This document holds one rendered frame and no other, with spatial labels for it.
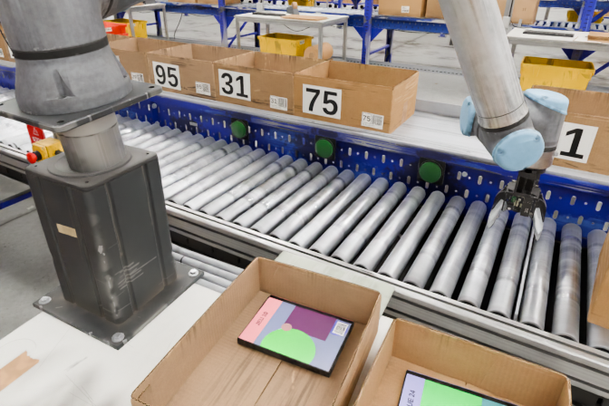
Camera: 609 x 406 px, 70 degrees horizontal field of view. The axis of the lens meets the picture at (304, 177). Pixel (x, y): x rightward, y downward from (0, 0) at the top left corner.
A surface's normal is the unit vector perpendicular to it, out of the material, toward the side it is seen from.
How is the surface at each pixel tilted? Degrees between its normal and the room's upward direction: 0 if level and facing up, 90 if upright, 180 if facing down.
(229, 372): 1
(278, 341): 0
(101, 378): 0
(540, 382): 89
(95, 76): 70
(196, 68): 90
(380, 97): 90
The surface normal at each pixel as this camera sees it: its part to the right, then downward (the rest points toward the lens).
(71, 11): 0.76, 0.29
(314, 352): 0.00, -0.90
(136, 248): 0.89, 0.21
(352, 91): -0.50, 0.39
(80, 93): 0.47, 0.09
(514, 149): 0.01, 0.56
